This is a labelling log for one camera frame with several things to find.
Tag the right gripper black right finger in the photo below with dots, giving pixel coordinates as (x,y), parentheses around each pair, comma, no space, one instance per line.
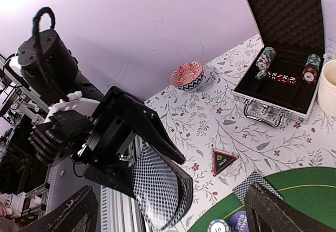
(266,212)

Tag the white ceramic cup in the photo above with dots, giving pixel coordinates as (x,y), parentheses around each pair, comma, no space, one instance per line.
(326,91)

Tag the aluminium poker chip case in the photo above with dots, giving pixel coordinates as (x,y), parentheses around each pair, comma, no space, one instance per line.
(294,29)

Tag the poker chip row left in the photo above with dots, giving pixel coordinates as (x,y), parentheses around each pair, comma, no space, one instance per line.
(264,61)

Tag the small poker chip stack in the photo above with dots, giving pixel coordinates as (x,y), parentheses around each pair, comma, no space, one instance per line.
(219,225)

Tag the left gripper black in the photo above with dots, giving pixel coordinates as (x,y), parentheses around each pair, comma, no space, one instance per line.
(119,117)

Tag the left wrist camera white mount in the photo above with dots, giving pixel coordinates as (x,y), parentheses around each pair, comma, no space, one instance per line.
(65,130)

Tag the blue playing card deck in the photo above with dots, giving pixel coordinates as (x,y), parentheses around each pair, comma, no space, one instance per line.
(163,191)

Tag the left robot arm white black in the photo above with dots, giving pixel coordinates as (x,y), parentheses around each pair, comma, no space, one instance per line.
(44,70)

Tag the black triangular button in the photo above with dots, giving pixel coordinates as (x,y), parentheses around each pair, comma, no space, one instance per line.
(221,161)

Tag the poker chip row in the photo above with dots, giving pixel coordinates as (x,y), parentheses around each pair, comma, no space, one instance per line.
(264,61)
(311,69)

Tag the red patterned bowl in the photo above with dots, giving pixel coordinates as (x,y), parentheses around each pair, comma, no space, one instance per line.
(187,76)

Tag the green round poker mat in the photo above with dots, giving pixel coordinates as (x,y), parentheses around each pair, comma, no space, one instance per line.
(310,190)

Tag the red dice row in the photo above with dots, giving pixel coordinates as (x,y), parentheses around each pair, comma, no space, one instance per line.
(282,78)

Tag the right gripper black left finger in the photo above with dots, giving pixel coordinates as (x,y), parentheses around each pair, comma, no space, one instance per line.
(68,214)

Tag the purple small blind button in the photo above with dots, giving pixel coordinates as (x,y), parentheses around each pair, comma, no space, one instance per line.
(238,221)

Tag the poker chip row right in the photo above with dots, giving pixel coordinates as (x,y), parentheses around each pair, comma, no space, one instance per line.
(311,69)

